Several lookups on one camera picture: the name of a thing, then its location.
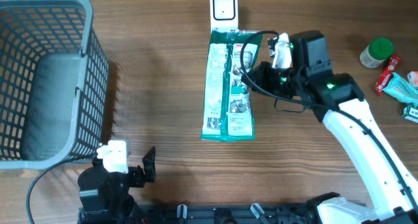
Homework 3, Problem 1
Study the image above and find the green 3M gloves pack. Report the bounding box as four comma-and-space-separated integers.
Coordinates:
201, 30, 262, 142

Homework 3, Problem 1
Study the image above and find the mint green wipes pack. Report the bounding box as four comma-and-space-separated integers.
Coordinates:
383, 72, 417, 107

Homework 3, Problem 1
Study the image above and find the green medicine box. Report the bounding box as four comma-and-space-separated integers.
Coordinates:
402, 105, 418, 123

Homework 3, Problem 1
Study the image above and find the white barcode scanner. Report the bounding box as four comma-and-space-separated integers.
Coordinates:
210, 0, 238, 32

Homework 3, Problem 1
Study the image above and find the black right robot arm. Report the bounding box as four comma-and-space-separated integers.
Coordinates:
239, 31, 417, 223

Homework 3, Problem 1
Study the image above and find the grey plastic basket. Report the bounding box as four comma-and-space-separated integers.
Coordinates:
1, 0, 110, 170

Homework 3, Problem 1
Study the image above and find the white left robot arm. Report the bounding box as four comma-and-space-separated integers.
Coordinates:
78, 147, 156, 224

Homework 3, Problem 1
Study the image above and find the green lid jar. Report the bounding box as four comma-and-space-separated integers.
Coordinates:
359, 37, 394, 68

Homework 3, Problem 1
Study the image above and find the red sachet stick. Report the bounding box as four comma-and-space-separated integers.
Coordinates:
376, 54, 401, 96

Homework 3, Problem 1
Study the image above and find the small red white box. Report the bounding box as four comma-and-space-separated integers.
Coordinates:
407, 71, 418, 89

